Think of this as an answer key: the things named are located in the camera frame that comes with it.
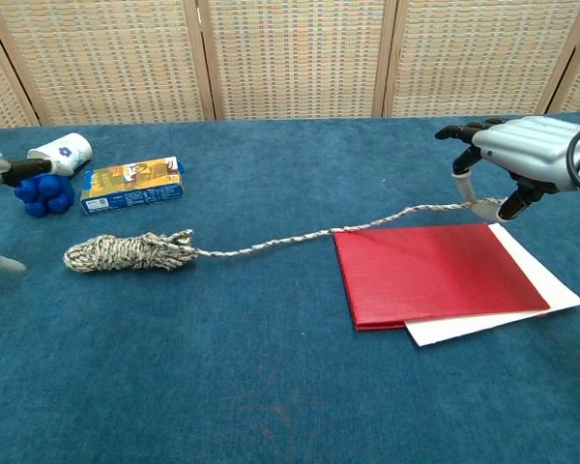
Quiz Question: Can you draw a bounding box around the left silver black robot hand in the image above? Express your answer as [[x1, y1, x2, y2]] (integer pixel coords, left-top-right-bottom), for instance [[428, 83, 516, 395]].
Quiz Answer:
[[0, 157, 76, 276]]

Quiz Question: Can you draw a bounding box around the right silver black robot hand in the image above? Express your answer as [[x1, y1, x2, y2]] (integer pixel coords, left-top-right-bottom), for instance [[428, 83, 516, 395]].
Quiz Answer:
[[434, 115, 580, 221]]

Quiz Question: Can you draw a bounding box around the beige speckled braided rope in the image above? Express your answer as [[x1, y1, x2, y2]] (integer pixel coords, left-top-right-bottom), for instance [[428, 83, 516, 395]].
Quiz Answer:
[[63, 196, 508, 276]]

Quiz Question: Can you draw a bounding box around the blue toy building block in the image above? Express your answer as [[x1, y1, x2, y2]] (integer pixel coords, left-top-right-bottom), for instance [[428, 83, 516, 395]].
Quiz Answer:
[[14, 173, 75, 219]]

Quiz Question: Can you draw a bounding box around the white paper cup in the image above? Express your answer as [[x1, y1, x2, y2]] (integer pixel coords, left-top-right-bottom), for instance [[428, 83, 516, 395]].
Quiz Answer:
[[27, 132, 94, 177]]

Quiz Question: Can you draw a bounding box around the orange blue carton box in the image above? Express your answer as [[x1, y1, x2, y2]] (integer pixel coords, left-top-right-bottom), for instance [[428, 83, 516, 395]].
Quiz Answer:
[[80, 156, 188, 217]]

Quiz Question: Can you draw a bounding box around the white paper sheet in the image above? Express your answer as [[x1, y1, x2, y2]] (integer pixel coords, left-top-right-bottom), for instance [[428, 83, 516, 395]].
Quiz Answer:
[[404, 222, 580, 348]]

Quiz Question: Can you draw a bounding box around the red folder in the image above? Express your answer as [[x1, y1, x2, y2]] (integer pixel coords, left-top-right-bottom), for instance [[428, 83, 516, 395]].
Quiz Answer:
[[333, 222, 551, 333]]

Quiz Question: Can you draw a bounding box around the woven wooden folding screen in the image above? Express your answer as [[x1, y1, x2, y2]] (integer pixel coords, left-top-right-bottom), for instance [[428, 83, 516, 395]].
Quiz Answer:
[[0, 0, 580, 130]]

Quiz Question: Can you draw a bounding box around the blue carpet table cover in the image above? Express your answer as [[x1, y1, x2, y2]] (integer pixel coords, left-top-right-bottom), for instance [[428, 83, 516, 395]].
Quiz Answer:
[[0, 111, 580, 464]]

